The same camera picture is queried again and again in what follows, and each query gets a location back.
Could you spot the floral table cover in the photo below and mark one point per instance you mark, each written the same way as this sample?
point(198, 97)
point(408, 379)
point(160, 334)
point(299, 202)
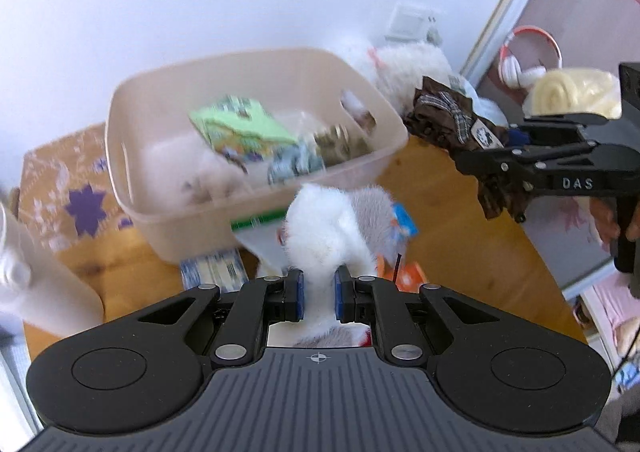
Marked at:
point(60, 182)

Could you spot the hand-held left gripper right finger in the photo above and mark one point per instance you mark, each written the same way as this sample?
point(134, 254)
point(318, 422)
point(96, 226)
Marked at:
point(342, 297)

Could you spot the white fluffy plush toy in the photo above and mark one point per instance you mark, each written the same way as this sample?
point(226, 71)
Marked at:
point(320, 232)

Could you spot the white wall socket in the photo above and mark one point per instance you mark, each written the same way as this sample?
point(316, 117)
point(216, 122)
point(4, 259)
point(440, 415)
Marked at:
point(435, 29)

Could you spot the beige storage bin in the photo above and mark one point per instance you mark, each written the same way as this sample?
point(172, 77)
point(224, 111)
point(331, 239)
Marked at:
point(150, 212)

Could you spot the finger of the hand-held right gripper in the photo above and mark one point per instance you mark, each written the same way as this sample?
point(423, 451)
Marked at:
point(500, 159)
point(570, 120)

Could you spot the white bottle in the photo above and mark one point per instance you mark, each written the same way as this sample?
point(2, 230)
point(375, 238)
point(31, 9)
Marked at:
point(45, 282)

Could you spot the white green snack packet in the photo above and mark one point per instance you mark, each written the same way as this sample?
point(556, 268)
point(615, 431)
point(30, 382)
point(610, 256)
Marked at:
point(260, 242)

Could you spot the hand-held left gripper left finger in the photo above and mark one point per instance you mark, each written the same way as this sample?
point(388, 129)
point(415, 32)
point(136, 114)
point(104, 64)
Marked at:
point(296, 297)

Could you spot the person's right hand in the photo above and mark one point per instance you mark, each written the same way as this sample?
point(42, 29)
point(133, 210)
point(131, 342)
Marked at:
point(606, 222)

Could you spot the brown bow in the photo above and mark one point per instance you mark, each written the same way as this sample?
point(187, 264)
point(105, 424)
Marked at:
point(440, 121)

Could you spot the wooden desk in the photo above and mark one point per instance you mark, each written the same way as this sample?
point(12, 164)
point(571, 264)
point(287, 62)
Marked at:
point(475, 272)

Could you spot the wall socket with plug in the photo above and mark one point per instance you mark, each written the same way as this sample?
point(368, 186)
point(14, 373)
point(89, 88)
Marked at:
point(405, 21)

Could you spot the blue tissue pack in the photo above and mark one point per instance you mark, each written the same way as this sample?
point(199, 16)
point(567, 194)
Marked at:
point(215, 269)

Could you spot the orange tissue pack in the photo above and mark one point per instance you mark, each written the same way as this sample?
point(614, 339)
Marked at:
point(412, 274)

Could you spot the yellow rolled blanket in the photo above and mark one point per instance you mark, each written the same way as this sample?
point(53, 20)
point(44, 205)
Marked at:
point(575, 91)

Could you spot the orange white headphones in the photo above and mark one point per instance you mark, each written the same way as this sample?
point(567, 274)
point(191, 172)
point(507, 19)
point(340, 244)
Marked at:
point(510, 66)

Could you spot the white plush dog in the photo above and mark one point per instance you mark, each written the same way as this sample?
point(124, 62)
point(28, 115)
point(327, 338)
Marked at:
point(415, 66)

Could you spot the bed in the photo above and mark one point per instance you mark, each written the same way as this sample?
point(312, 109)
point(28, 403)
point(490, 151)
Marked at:
point(560, 242)

